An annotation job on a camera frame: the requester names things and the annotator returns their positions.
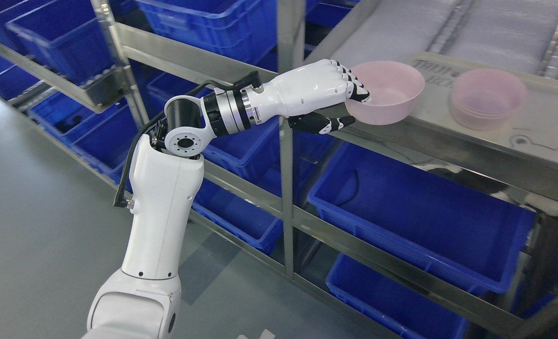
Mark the stack of pink bowls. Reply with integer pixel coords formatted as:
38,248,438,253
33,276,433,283
450,68,528,130

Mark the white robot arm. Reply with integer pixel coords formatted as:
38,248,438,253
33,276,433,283
84,80,257,339

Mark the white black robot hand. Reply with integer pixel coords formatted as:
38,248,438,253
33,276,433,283
243,59,371,134

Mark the pink ikea bowl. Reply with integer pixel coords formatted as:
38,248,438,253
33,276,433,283
345,61,425,125

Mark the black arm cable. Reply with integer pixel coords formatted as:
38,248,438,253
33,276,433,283
113,71,263,208

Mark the stainless steel shelf rack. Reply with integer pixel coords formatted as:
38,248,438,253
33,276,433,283
0,0,558,339

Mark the large blue bin under shelf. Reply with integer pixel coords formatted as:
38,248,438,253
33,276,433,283
307,143,535,295

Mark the blue bin bottom shelf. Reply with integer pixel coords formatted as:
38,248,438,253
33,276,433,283
325,254,469,339

